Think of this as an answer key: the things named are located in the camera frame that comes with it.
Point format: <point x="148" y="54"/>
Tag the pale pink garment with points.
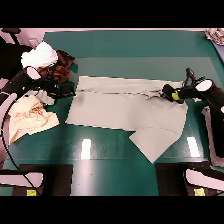
<point x="216" y="35"/>

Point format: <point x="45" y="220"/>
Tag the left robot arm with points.
<point x="20" y="83"/>

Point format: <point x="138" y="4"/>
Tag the dark brown garment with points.
<point x="66" y="59"/>

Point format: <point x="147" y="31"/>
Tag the rust orange garment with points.
<point x="60" y="74"/>

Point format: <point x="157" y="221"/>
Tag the light grey shirt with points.
<point x="126" y="106"/>

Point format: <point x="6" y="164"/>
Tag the cream garment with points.
<point x="28" y="120"/>

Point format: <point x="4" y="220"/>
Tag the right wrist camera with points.
<point x="190" y="77"/>

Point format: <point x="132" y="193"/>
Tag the pink grey garment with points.
<point x="210" y="133"/>

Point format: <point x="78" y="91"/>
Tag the white garment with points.
<point x="40" y="55"/>

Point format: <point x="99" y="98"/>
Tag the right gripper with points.
<point x="172" y="94"/>

